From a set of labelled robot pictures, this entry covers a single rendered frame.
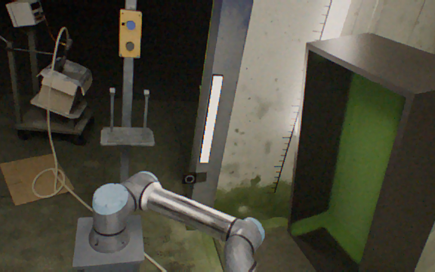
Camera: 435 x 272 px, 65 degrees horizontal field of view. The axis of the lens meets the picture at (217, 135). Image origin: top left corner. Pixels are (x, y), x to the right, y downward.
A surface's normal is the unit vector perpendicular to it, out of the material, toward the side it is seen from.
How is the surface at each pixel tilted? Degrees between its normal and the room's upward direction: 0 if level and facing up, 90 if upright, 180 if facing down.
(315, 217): 89
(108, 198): 5
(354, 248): 12
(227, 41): 90
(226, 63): 90
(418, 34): 90
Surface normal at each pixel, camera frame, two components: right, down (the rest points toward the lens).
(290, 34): 0.25, 0.49
